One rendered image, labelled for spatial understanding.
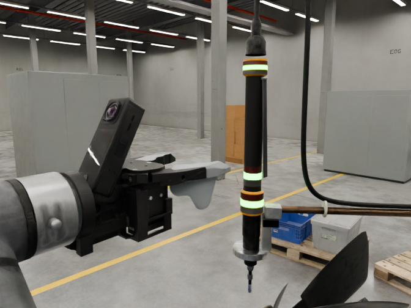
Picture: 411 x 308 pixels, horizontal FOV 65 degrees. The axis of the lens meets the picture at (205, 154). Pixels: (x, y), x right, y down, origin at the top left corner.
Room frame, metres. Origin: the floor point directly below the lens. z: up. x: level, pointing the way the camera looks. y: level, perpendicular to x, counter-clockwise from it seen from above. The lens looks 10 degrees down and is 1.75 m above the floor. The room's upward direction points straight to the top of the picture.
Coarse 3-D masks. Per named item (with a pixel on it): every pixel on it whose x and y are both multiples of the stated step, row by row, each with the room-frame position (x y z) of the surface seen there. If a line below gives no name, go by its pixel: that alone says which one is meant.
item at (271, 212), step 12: (264, 204) 0.60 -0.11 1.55; (276, 204) 0.59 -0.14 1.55; (264, 216) 0.58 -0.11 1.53; (276, 216) 0.57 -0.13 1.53; (264, 228) 0.57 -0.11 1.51; (240, 240) 0.62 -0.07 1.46; (264, 240) 0.57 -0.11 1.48; (240, 252) 0.56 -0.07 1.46; (252, 252) 0.56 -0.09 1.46; (264, 252) 0.56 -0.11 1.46
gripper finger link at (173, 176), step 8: (168, 168) 0.38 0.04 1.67; (192, 168) 0.38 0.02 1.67; (200, 168) 0.38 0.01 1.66; (152, 176) 0.35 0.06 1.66; (160, 176) 0.35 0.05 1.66; (168, 176) 0.36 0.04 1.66; (176, 176) 0.36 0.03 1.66; (184, 176) 0.37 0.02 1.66; (192, 176) 0.37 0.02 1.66; (200, 176) 0.39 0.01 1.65; (160, 184) 0.36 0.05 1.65; (168, 184) 0.36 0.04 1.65; (176, 184) 0.36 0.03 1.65
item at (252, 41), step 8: (256, 24) 0.58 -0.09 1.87; (256, 32) 0.58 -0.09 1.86; (248, 40) 0.58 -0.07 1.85; (256, 40) 0.57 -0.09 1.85; (264, 40) 0.58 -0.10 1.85; (248, 48) 0.58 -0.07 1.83; (256, 48) 0.57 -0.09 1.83; (264, 48) 0.58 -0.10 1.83; (248, 216) 0.57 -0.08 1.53; (256, 216) 0.57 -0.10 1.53; (248, 224) 0.57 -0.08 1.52; (256, 224) 0.57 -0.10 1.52; (248, 232) 0.57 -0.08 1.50; (256, 232) 0.57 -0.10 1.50; (248, 240) 0.57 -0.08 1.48; (256, 240) 0.57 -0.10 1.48; (248, 248) 0.57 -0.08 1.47; (256, 248) 0.58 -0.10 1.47; (248, 264) 0.58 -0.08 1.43; (256, 264) 0.58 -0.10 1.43
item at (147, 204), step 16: (128, 160) 0.41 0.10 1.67; (64, 176) 0.31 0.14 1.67; (80, 176) 0.31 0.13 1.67; (128, 176) 0.35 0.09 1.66; (144, 176) 0.35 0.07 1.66; (80, 192) 0.30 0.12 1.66; (112, 192) 0.34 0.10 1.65; (128, 192) 0.35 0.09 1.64; (144, 192) 0.35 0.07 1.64; (160, 192) 0.37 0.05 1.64; (96, 208) 0.33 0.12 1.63; (112, 208) 0.34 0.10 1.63; (128, 208) 0.35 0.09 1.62; (144, 208) 0.35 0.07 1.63; (160, 208) 0.37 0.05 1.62; (96, 224) 0.32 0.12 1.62; (112, 224) 0.33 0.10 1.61; (128, 224) 0.35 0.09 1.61; (144, 224) 0.35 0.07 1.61; (160, 224) 0.38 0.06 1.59; (80, 240) 0.31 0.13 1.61; (96, 240) 0.34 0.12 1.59; (80, 256) 0.31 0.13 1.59
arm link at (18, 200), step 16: (0, 192) 0.26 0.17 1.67; (16, 192) 0.26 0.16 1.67; (0, 208) 0.25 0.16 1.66; (16, 208) 0.25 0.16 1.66; (0, 224) 0.24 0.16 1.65; (16, 224) 0.25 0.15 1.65; (32, 224) 0.26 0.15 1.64; (0, 240) 0.23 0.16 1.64; (16, 240) 0.25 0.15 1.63; (32, 240) 0.26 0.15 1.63; (0, 256) 0.22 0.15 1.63; (16, 256) 0.25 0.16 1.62; (32, 256) 0.27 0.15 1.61
